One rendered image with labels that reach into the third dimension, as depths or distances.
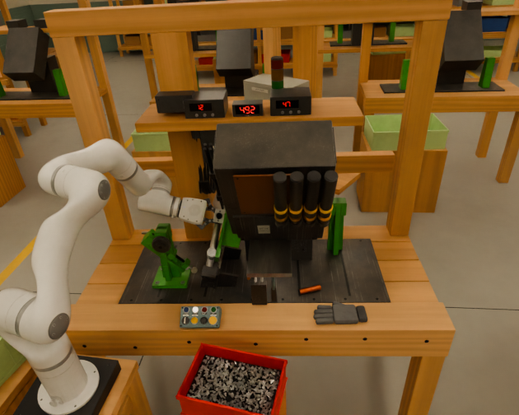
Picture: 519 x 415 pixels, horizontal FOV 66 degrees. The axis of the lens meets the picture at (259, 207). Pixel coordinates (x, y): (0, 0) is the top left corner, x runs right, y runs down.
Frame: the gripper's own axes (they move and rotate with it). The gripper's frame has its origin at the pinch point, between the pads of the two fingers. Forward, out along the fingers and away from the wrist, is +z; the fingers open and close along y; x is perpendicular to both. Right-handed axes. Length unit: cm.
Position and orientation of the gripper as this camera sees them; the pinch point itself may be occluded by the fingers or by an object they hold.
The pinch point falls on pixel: (217, 216)
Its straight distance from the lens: 165.0
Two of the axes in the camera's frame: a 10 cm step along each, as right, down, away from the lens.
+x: -1.7, 1.9, 9.7
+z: 9.7, 2.2, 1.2
